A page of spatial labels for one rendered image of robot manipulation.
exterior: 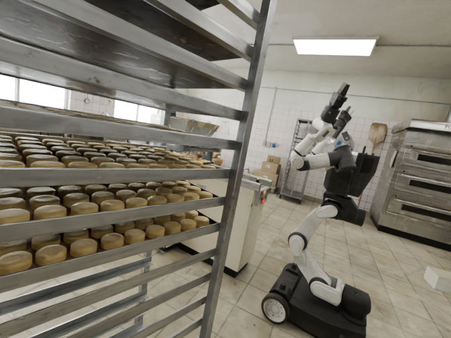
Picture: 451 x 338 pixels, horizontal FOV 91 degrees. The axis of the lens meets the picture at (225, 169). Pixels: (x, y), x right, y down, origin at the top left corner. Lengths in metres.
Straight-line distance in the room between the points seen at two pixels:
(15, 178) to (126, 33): 0.30
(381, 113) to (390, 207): 2.07
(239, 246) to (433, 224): 3.74
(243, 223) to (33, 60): 1.75
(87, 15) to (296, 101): 5.64
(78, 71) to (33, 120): 0.10
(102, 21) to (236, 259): 1.91
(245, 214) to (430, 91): 4.99
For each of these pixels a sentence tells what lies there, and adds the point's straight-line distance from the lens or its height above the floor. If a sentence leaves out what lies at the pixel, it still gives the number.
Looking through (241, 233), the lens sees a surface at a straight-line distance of 1.99.
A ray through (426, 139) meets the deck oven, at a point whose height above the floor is 1.73.
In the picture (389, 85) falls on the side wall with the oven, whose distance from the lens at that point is 6.04.
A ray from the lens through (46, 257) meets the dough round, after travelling 0.58.
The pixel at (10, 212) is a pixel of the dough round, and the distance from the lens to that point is 0.55.
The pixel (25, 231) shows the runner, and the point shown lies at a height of 1.05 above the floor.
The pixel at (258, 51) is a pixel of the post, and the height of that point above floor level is 1.50.
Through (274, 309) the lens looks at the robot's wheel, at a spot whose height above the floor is 0.09.
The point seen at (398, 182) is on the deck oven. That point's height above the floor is 0.95.
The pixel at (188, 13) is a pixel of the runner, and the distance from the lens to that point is 0.58.
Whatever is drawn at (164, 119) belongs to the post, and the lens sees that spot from 1.02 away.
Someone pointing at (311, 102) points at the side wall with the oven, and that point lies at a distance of 5.91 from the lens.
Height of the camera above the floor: 1.27
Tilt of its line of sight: 9 degrees down
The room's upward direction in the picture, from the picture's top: 10 degrees clockwise
